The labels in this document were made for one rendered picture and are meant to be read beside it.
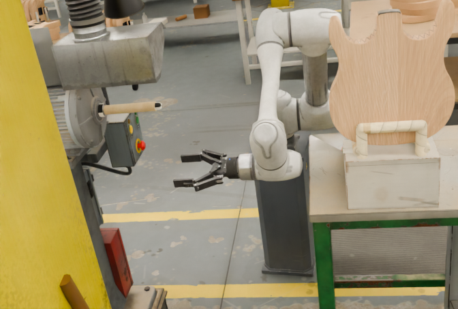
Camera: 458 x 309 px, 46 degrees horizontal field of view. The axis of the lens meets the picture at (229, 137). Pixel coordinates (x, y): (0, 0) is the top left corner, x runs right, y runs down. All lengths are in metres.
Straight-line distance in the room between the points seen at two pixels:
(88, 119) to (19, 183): 1.05
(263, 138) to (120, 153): 0.77
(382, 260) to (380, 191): 1.35
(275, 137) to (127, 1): 0.64
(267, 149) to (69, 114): 0.65
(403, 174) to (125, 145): 1.07
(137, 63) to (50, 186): 0.81
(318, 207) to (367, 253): 1.34
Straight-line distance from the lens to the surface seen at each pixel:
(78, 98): 1.83
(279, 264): 2.94
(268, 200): 2.71
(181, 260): 3.18
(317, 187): 1.87
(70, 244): 0.96
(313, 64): 2.21
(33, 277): 0.86
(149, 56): 1.62
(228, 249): 3.19
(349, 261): 3.02
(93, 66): 1.69
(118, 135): 2.16
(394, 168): 1.68
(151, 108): 1.84
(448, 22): 1.58
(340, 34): 1.56
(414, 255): 3.08
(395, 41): 1.57
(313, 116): 2.49
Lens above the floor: 1.90
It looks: 25 degrees down
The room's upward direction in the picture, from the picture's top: 8 degrees counter-clockwise
